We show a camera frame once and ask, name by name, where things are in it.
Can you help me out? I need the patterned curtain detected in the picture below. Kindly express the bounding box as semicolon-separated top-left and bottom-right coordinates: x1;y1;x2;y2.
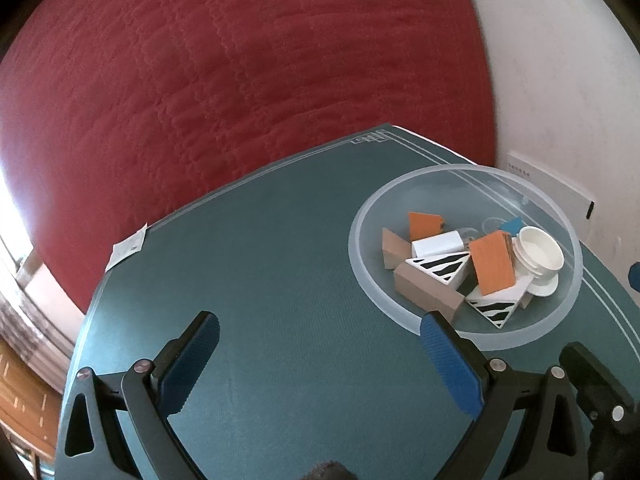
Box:
0;280;76;391

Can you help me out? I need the orange striped wedge block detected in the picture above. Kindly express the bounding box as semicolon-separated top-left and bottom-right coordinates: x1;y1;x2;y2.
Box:
468;230;518;297
407;211;446;242

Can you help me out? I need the grey-brown long block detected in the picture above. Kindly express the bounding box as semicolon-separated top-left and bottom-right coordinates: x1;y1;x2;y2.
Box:
393;261;466;323

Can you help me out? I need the clear plastic bowl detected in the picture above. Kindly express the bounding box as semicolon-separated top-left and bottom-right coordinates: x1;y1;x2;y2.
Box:
348;164;583;350

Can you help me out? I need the small white box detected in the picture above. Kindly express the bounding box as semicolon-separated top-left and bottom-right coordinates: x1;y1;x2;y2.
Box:
411;230;467;258

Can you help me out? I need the bright window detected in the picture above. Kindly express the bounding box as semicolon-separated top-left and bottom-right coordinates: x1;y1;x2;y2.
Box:
0;160;36;271

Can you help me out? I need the red quilted mattress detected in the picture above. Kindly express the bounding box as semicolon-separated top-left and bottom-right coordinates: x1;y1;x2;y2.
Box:
0;0;498;316

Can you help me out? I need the large beige wedge block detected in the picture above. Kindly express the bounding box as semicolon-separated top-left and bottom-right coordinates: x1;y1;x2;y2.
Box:
381;227;413;271

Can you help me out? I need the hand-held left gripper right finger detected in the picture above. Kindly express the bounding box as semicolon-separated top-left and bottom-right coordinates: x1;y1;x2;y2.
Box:
420;310;591;480

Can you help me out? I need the white paper slip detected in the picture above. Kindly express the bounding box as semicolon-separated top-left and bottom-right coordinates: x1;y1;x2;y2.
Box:
106;223;147;271

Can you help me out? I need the white zebra-striped wedge block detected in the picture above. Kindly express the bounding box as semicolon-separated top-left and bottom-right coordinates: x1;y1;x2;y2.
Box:
404;251;473;292
464;276;533;330

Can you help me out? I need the white ribbed cup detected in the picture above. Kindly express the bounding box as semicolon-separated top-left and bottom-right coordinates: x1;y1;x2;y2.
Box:
512;226;565;278

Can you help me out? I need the grey fuzzy cloth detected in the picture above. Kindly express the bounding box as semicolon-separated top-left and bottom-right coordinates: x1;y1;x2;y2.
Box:
300;461;353;480

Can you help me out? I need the wooden cabinet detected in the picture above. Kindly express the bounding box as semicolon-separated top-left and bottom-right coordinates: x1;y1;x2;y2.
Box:
0;340;63;461

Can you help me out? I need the white saucer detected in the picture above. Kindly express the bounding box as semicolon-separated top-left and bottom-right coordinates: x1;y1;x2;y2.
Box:
525;272;559;298

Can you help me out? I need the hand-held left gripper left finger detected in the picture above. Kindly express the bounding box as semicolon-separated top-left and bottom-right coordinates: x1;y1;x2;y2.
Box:
55;310;221;480

